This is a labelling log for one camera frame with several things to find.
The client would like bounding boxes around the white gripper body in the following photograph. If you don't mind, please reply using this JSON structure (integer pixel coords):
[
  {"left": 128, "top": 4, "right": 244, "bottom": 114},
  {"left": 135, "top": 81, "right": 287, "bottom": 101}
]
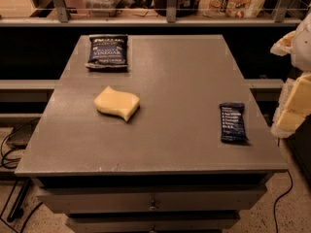
[{"left": 291, "top": 14, "right": 311, "bottom": 72}]

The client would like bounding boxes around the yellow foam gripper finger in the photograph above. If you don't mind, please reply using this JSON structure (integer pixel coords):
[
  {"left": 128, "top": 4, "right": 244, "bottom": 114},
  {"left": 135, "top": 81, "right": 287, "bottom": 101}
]
[
  {"left": 271, "top": 73, "right": 311, "bottom": 138},
  {"left": 270, "top": 31, "right": 295, "bottom": 56}
]

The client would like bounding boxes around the dark blue rxbar wrapper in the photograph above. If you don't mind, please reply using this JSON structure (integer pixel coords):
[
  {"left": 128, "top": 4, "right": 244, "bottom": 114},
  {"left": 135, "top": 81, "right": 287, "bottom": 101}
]
[{"left": 219, "top": 103, "right": 248, "bottom": 143}]

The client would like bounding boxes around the colourful snack bag on shelf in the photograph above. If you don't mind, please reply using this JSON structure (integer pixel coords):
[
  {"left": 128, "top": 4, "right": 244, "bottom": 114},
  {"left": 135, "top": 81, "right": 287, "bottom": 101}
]
[{"left": 202, "top": 0, "right": 265, "bottom": 18}]

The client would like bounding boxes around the blue salt vinegar chip bag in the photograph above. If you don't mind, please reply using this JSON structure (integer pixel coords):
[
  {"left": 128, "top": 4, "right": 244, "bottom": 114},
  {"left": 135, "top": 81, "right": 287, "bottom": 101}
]
[{"left": 86, "top": 34, "right": 128, "bottom": 70}]

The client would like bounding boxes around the upper grey drawer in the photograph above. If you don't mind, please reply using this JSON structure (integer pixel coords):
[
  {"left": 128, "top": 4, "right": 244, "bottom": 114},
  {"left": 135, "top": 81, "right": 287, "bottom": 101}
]
[{"left": 37, "top": 185, "right": 266, "bottom": 214}]

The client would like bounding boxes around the grey drawer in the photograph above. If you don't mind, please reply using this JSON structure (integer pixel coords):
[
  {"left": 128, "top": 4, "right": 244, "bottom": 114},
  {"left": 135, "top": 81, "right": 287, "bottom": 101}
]
[
  {"left": 37, "top": 185, "right": 266, "bottom": 214},
  {"left": 66, "top": 216, "right": 239, "bottom": 233}
]

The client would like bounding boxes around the grey drawer cabinet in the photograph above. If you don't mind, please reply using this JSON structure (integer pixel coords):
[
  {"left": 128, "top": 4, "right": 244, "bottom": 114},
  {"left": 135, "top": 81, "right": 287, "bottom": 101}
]
[{"left": 16, "top": 35, "right": 287, "bottom": 218}]

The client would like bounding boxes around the yellow sponge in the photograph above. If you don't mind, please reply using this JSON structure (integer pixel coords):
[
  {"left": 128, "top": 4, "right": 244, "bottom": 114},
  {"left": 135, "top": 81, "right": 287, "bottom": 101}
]
[{"left": 94, "top": 86, "right": 140, "bottom": 121}]

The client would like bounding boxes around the lower grey drawer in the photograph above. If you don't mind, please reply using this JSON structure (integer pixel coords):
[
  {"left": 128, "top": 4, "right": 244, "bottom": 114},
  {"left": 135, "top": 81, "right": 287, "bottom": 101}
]
[{"left": 66, "top": 216, "right": 239, "bottom": 233}]

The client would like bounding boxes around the clear plastic container on shelf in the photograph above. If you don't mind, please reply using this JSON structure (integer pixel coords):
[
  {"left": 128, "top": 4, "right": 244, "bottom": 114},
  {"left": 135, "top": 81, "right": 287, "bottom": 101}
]
[{"left": 84, "top": 0, "right": 121, "bottom": 17}]

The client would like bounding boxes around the black cable right floor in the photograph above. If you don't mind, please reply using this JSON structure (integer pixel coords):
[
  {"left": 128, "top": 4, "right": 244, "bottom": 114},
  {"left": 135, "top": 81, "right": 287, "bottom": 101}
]
[{"left": 272, "top": 170, "right": 294, "bottom": 233}]

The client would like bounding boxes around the grey metal shelf rail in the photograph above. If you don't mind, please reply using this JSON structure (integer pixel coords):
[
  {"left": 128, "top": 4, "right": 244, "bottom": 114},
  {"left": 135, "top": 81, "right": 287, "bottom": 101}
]
[{"left": 0, "top": 0, "right": 310, "bottom": 27}]

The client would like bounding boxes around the black cables left floor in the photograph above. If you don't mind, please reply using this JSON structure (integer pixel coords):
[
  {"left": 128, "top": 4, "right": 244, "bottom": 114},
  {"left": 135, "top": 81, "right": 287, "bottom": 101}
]
[{"left": 0, "top": 117, "right": 43, "bottom": 233}]

